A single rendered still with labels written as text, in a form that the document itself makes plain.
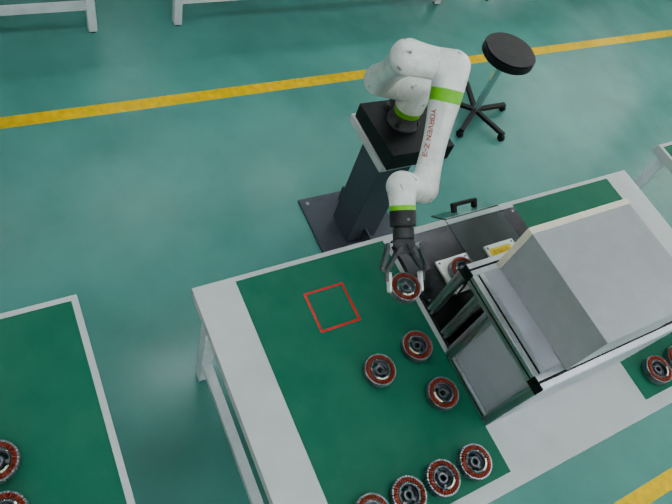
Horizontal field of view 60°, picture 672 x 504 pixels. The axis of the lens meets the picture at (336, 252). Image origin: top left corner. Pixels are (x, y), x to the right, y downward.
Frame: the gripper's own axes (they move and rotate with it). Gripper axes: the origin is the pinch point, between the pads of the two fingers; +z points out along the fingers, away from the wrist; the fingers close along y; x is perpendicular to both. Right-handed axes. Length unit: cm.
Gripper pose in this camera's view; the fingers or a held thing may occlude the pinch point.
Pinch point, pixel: (405, 286)
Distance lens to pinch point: 203.6
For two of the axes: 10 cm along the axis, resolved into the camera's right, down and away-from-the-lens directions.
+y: -9.5, 0.3, -3.0
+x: 3.0, -0.2, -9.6
